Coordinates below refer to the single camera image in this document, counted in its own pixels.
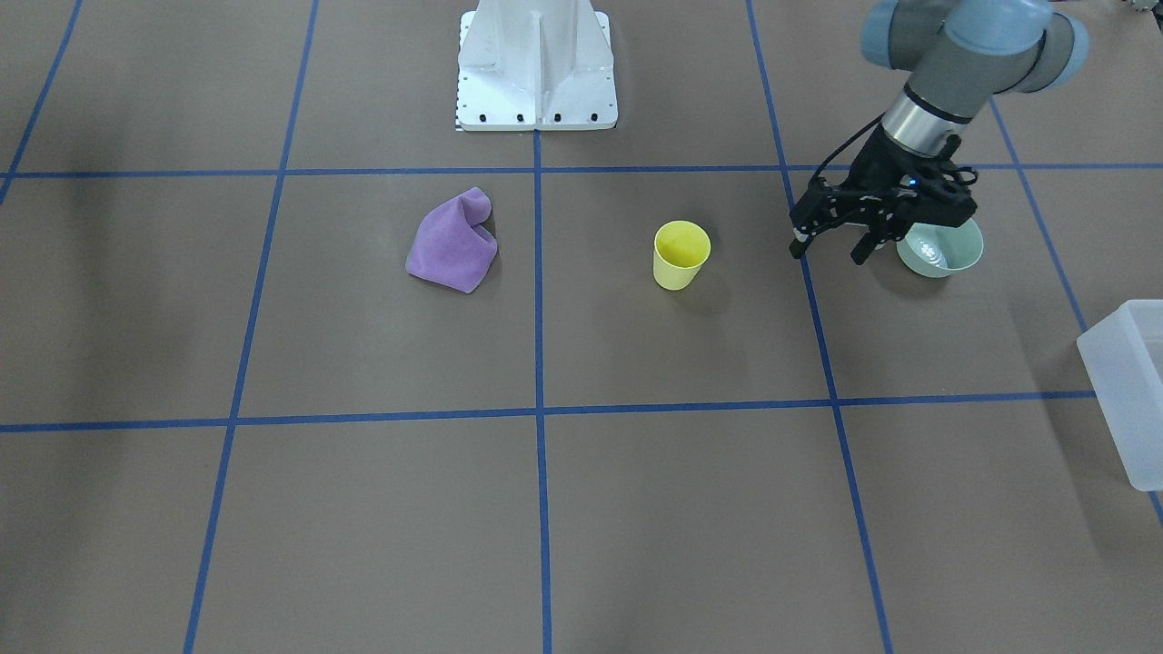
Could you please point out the yellow plastic cup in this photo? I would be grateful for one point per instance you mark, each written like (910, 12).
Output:
(679, 249)

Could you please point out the purple crumpled cloth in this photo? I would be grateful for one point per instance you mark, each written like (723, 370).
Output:
(451, 247)

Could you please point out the translucent plastic bin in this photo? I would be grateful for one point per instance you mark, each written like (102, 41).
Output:
(1122, 357)

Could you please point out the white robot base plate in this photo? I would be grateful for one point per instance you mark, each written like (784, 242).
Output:
(535, 65)

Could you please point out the light green ceramic bowl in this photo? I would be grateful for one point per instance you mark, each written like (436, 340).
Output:
(938, 251)

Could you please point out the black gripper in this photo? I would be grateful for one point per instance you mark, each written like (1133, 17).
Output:
(874, 170)

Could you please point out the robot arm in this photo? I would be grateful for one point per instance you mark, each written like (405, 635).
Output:
(957, 55)

